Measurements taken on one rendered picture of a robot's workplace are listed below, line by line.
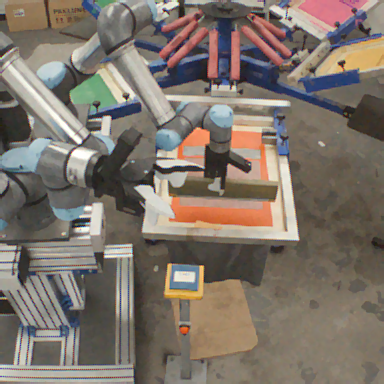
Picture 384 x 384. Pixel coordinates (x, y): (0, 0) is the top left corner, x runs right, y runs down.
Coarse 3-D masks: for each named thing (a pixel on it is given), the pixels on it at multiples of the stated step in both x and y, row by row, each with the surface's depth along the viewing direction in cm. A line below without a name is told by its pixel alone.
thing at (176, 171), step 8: (168, 160) 81; (176, 160) 81; (160, 168) 79; (168, 168) 79; (176, 168) 80; (184, 168) 80; (192, 168) 80; (200, 168) 80; (160, 176) 81; (168, 176) 82; (176, 176) 82; (184, 176) 82; (176, 184) 83
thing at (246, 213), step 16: (240, 144) 199; (256, 144) 199; (256, 160) 191; (240, 176) 183; (256, 176) 183; (224, 208) 170; (240, 208) 170; (256, 208) 170; (224, 224) 164; (240, 224) 164; (256, 224) 164; (272, 224) 164
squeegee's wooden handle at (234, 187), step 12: (168, 180) 154; (192, 180) 154; (204, 180) 154; (228, 180) 154; (240, 180) 154; (252, 180) 154; (264, 180) 154; (168, 192) 159; (180, 192) 158; (192, 192) 158; (204, 192) 157; (216, 192) 157; (228, 192) 156; (240, 192) 156; (252, 192) 155; (264, 192) 155; (276, 192) 155
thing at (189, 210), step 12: (204, 132) 206; (192, 144) 199; (204, 144) 199; (180, 156) 193; (192, 156) 193; (180, 204) 171; (192, 204) 171; (204, 204) 171; (216, 204) 171; (180, 216) 167; (192, 216) 167; (204, 216) 167; (216, 216) 167
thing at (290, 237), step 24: (240, 120) 208; (264, 120) 207; (288, 168) 182; (288, 192) 171; (288, 216) 162; (192, 240) 158; (216, 240) 157; (240, 240) 156; (264, 240) 155; (288, 240) 154
